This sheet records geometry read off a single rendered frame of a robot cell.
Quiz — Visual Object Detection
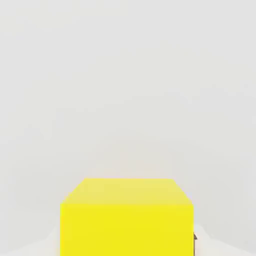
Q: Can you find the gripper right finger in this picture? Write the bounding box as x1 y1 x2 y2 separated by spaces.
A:
193 224 248 256

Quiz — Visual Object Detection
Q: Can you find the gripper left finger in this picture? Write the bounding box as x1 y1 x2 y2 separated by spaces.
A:
11 226 61 256

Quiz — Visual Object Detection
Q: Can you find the small yellow cube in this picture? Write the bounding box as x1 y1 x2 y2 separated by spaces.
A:
59 177 195 256

